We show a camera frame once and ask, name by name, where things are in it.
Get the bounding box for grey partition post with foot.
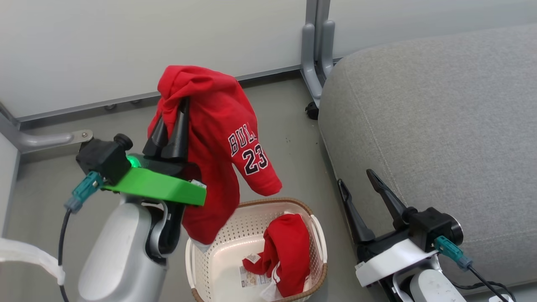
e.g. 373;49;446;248
300;0;336;108

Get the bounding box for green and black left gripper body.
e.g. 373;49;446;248
102;154;207;207

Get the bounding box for red shorts with white stripe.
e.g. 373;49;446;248
242;213;312;298

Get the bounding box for grey fabric sofa seat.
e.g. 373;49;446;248
318;23;537;291

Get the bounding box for grey partition base rail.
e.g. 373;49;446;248
18;57;345;125

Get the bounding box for grey metal floor bracket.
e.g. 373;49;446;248
0;102;94;154

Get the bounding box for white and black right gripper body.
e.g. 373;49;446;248
355;229;439;288

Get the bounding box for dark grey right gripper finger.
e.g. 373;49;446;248
366;169;418;229
337;179;376;245

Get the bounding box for red Bulls 23 jersey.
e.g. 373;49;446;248
147;65;283;246

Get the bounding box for cream perforated laundry basket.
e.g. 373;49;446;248
185;198;328;302

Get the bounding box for white fabric strap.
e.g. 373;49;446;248
0;237;67;286

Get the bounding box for black cable with teal plug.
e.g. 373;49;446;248
434;235;517;302
57;171;104;302

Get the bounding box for printed paper label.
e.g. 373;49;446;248
239;264;274;288

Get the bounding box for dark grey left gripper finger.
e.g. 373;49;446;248
143;114;169;158
162;99;190;162

